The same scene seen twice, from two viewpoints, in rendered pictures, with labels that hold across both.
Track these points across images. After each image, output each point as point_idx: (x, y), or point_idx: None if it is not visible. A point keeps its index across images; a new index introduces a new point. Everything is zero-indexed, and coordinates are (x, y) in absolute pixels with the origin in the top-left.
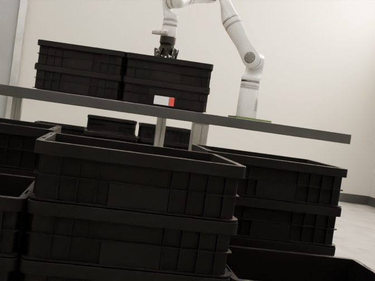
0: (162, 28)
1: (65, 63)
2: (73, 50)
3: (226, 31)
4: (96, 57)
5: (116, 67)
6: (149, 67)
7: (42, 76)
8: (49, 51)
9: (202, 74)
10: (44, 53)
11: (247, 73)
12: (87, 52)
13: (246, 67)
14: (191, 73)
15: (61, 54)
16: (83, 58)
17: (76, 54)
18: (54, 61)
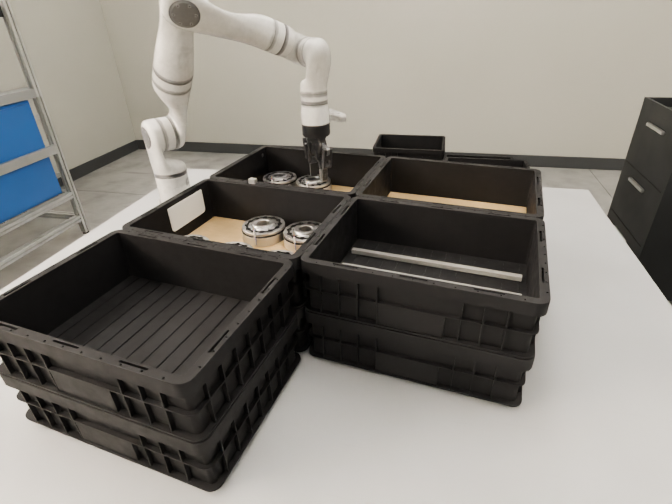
0: (328, 108)
1: (479, 197)
2: (471, 174)
3: (184, 93)
4: (430, 176)
5: (396, 183)
6: (348, 171)
7: None
8: (512, 184)
9: (276, 163)
10: (520, 190)
11: (170, 160)
12: (447, 172)
13: (162, 152)
14: (290, 165)
15: (489, 186)
16: (451, 182)
17: (464, 180)
18: (498, 198)
